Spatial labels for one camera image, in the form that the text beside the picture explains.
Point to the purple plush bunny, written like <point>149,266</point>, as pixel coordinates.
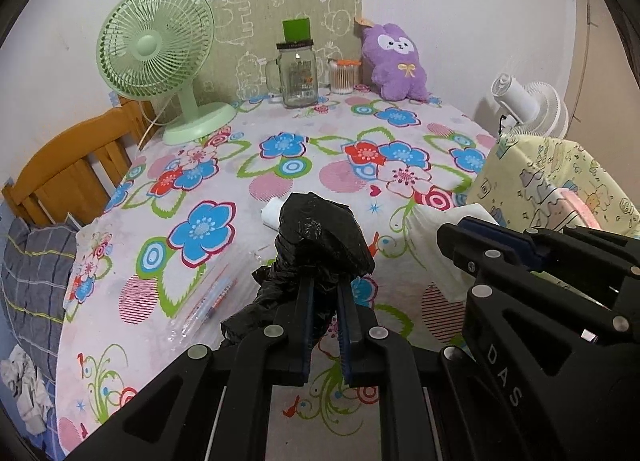
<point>394,62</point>

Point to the white tissue roll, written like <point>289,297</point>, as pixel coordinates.
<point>270,214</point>

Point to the crumpled white cloth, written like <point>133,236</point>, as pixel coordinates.
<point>25,381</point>

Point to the green plastic cup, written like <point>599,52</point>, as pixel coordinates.
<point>296,30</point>

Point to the yellow cartoon storage box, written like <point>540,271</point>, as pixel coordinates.
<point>541,182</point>

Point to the white standing fan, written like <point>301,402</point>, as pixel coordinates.
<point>535,108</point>

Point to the green desk fan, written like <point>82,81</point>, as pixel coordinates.
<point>155,48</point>

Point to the clear plastic pen bag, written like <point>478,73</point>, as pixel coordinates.
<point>201,305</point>

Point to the beige door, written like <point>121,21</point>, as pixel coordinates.
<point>603,96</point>

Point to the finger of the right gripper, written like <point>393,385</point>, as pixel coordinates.
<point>603,266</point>
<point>489,253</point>

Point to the green patterned wall board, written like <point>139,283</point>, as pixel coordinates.
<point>247,33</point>

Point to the wooden bed headboard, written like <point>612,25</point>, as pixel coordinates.
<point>59,179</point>

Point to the cotton swab jar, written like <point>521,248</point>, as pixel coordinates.
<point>344,75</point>

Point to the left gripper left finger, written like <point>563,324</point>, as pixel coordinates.
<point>211,405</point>

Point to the grey plaid pillow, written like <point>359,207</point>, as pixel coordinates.
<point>35,270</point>

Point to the black plastic bag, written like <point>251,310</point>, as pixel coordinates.
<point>319,243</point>

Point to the floral tablecloth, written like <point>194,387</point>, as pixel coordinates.
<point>181,210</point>

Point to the glass mason jar mug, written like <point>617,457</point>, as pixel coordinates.
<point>292,75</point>

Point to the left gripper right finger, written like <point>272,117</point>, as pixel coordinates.
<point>427,399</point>

